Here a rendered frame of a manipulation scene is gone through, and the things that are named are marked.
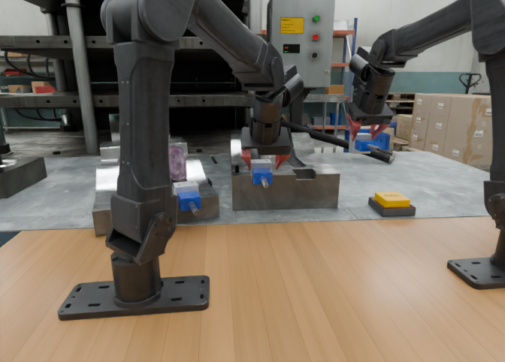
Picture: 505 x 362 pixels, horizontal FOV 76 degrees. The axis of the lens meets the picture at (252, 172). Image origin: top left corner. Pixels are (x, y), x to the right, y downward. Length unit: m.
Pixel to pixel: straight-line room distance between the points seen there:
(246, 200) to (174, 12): 0.48
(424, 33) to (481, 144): 3.89
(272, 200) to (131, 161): 0.43
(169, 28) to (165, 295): 0.36
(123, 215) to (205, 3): 0.30
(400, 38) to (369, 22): 7.16
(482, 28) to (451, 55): 8.02
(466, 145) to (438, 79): 4.19
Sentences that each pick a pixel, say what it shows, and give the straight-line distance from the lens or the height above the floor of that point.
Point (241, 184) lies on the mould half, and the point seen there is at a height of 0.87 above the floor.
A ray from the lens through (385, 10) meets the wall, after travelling 8.09.
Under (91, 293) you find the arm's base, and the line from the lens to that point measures 0.55.
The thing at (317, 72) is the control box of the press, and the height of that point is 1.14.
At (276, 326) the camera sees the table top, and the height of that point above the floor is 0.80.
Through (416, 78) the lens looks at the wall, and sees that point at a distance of 8.31.
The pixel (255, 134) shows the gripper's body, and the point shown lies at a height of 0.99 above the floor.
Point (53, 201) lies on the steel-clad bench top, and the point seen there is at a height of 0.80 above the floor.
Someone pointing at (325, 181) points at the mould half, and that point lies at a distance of 0.79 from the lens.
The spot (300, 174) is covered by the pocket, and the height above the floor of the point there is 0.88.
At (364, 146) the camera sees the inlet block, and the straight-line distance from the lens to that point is 0.91.
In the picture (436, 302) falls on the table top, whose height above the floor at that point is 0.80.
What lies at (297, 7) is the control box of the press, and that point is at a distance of 1.66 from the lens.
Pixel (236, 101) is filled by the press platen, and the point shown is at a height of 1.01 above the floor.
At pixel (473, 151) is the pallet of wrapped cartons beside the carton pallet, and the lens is 4.56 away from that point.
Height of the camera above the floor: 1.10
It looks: 16 degrees down
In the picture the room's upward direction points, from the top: straight up
